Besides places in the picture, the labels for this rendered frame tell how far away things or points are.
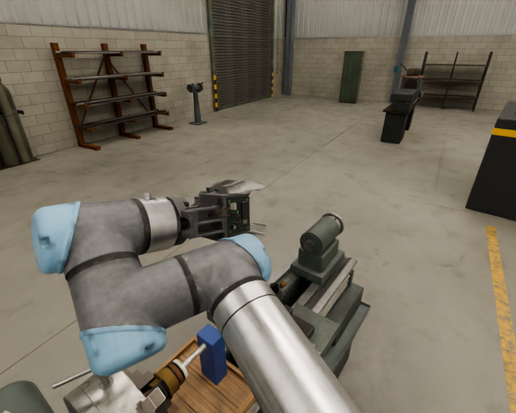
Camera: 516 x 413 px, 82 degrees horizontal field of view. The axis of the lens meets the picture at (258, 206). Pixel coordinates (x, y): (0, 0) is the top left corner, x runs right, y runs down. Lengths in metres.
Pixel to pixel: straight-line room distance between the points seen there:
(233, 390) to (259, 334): 0.98
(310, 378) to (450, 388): 2.37
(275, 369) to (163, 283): 0.14
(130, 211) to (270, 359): 0.23
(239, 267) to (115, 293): 0.13
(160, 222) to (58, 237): 0.11
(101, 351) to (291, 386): 0.18
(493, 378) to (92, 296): 2.72
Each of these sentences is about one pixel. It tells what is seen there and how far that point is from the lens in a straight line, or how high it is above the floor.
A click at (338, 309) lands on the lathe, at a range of 1.87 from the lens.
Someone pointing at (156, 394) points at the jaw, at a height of 1.19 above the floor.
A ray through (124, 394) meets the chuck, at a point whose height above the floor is 1.23.
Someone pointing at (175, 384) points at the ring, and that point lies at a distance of 1.09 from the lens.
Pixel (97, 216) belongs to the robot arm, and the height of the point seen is 1.83.
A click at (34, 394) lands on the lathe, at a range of 1.05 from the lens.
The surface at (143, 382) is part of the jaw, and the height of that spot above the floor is 1.10.
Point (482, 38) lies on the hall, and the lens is 14.21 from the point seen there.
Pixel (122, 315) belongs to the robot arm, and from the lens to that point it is 0.34.
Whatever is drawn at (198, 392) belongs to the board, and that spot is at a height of 0.89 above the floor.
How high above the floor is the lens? 2.00
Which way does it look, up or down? 28 degrees down
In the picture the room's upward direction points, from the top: straight up
